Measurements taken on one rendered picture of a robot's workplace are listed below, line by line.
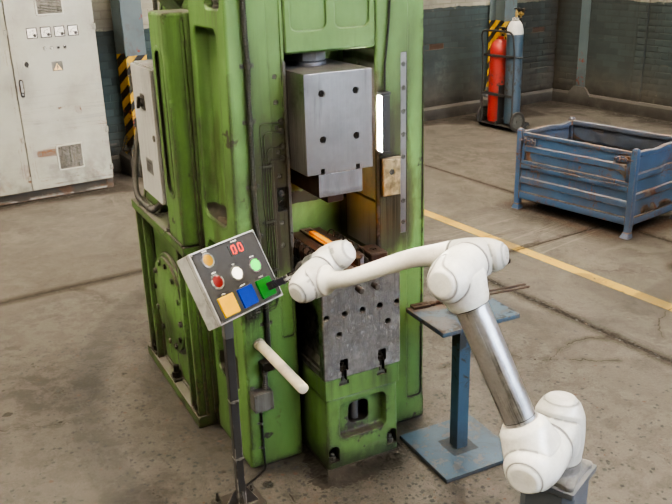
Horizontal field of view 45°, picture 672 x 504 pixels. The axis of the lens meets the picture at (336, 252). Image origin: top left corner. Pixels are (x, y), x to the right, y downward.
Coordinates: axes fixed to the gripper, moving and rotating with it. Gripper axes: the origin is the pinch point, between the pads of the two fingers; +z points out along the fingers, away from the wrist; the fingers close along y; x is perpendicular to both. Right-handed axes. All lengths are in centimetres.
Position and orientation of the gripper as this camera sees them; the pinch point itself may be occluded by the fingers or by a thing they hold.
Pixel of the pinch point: (274, 283)
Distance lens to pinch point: 306.4
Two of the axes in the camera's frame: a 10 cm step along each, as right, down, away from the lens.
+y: 6.1, -2.9, 7.4
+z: -6.7, 3.0, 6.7
